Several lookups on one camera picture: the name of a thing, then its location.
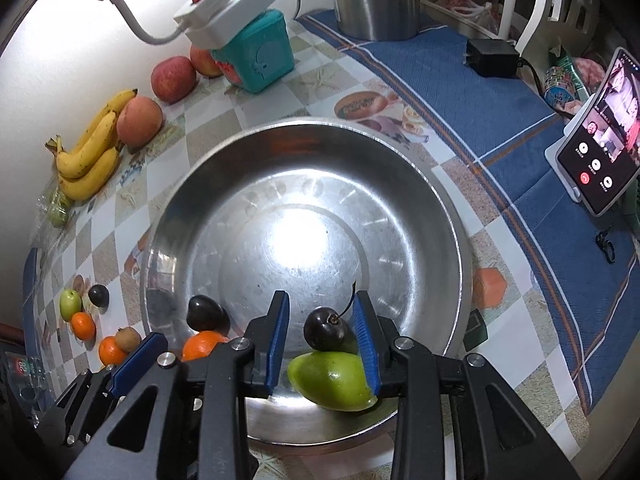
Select black power adapter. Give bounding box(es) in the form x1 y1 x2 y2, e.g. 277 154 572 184
465 37 521 78

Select brown round fruit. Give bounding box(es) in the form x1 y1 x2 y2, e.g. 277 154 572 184
115 326 142 353

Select green fruit in bag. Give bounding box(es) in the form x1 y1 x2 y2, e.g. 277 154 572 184
45 192 73 228

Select steel kettle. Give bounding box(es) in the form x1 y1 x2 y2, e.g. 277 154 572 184
325 0 423 41

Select yellow banana bunch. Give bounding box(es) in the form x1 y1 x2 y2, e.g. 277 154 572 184
45 87 138 202

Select colourful snack packet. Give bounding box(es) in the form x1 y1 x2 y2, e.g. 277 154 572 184
542 45 591 113

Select teal toy box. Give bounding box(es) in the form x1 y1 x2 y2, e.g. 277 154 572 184
210 9 296 95

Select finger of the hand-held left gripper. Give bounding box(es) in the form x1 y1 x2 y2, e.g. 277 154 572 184
107 332 169 397

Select dark cherry with stem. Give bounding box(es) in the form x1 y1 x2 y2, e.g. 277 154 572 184
303 280 358 352

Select dark red apple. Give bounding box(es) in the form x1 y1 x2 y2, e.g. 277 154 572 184
151 56 197 103
189 44 224 78

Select large steel basin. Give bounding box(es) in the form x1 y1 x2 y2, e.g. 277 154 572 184
139 117 473 456

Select white chair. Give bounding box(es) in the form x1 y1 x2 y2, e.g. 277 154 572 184
492 0 603 58

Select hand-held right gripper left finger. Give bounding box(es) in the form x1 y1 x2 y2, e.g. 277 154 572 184
65 290 292 480

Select peach next to bananas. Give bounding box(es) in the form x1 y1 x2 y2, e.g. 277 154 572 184
116 96 165 150

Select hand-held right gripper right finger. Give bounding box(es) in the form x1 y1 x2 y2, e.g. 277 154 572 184
351 291 583 480

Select brown wooden board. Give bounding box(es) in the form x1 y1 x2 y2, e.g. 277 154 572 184
0 322 26 347

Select pink plastic bag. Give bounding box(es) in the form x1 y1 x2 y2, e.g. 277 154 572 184
432 0 501 28

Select orange mandarin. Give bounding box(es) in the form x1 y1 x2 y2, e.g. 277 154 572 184
181 331 231 362
98 336 128 366
70 312 97 339

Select small green apple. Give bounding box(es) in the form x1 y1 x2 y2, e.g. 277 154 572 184
59 289 82 322

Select clear plastic bag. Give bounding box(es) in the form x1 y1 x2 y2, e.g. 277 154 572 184
30 180 81 241

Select black adapter cable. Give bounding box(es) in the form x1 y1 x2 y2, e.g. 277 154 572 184
517 57 551 96

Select smartphone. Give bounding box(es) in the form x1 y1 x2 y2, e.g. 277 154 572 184
556 46 640 218

